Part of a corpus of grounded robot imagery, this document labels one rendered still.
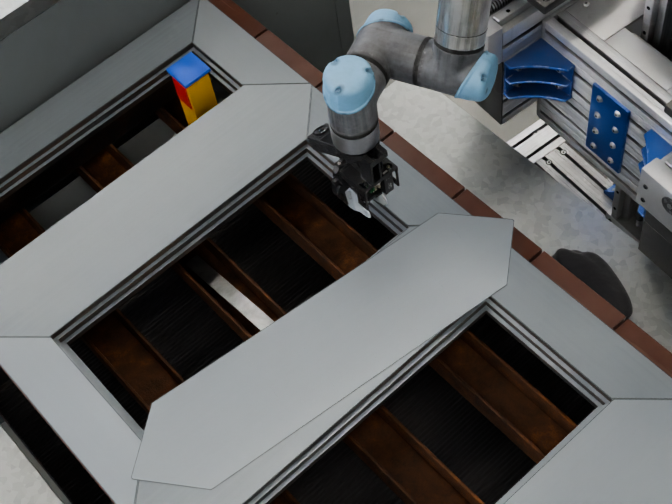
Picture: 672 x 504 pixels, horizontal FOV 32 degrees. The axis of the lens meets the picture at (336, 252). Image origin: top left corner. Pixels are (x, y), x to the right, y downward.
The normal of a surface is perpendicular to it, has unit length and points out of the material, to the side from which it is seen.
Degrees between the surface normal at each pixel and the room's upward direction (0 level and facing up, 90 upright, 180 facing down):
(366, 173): 90
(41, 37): 90
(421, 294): 0
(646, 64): 0
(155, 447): 1
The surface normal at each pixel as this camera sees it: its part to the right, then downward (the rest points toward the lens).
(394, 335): -0.11, -0.53
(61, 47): 0.66, 0.59
